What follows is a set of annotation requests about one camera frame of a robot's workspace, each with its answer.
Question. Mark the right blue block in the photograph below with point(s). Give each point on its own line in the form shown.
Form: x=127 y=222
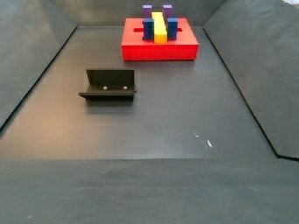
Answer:
x=171 y=28

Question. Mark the blue block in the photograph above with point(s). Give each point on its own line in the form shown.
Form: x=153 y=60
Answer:
x=171 y=28
x=148 y=29

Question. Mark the purple block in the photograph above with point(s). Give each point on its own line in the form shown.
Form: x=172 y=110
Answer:
x=147 y=11
x=167 y=10

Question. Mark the yellow long bar block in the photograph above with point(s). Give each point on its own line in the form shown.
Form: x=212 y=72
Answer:
x=159 y=28

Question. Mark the left purple block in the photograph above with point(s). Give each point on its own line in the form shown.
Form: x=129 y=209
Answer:
x=147 y=11

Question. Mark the black angle fixture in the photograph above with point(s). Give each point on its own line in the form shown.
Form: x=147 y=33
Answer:
x=109 y=84

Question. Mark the right purple block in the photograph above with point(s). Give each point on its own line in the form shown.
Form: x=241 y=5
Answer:
x=167 y=10

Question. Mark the red base board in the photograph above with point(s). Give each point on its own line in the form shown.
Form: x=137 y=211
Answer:
x=139 y=50

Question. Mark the left blue block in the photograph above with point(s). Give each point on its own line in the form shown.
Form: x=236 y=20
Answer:
x=148 y=29

